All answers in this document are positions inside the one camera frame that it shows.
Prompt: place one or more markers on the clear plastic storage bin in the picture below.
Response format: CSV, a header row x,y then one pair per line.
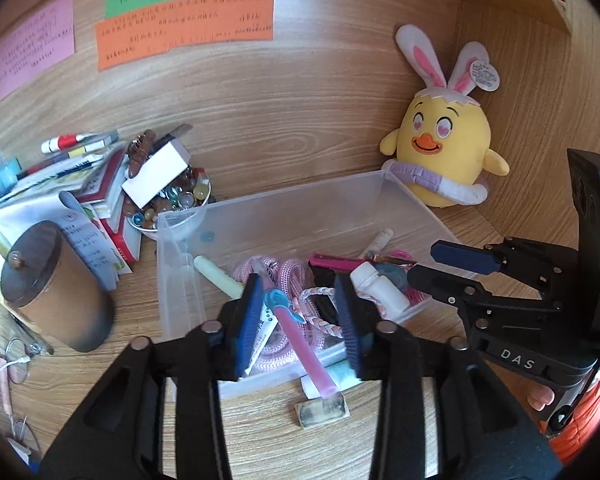
x,y
290,220

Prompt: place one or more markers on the yellow white pen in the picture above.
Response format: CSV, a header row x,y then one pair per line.
x,y
85,151

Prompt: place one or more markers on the pink pen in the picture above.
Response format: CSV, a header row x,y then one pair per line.
x,y
302,345

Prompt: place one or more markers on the silver pen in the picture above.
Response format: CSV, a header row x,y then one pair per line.
x,y
35,335

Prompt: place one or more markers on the red white marker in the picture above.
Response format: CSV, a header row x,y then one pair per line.
x,y
70,141

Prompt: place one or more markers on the pink pencil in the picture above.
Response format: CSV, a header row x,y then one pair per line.
x,y
5,385

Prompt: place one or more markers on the orange sticky note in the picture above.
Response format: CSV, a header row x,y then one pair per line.
x,y
180,30

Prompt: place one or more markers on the small glass bottle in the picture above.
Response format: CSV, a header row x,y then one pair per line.
x,y
322,411

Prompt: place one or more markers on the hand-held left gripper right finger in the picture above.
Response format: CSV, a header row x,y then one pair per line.
x,y
352,330

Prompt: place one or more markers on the pink scissors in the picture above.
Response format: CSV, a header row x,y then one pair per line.
x,y
417,296

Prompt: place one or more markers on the magenta comb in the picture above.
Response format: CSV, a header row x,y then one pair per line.
x,y
340,261

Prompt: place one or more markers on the white pill bottle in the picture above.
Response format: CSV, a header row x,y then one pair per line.
x,y
380,287

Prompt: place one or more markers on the blue white card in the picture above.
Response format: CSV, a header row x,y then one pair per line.
x,y
25,455

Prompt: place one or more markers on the brown hair clip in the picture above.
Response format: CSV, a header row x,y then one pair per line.
x,y
140,152

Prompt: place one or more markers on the person's right hand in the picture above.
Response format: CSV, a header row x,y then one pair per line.
x,y
541,397

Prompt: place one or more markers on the white rectangular block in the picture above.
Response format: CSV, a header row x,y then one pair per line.
x,y
155,175

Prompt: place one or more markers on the small white tube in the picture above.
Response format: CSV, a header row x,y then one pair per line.
x,y
378,242

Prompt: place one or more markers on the red white booklet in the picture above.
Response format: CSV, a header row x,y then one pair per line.
x,y
122,240

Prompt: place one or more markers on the brown lidded mug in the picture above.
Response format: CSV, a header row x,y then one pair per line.
x,y
60,290

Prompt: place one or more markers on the pale green tube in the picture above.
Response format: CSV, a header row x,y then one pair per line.
x,y
215,275

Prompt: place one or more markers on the yellow chick plush toy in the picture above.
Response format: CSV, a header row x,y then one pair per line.
x,y
445,150

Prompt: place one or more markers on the dark teal bottle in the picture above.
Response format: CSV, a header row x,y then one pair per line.
x,y
395,276

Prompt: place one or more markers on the white bowl of beads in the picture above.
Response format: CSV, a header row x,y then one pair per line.
x,y
172,205

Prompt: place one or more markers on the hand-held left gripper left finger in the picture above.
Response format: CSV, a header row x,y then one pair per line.
x,y
250,325

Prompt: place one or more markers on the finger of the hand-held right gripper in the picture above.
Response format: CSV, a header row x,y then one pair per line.
x,y
440,282
460,256

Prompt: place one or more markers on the pink sticky note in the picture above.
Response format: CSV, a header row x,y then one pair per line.
x,y
35,45

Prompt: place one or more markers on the teal white tube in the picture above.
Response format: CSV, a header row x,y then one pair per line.
x,y
341,376

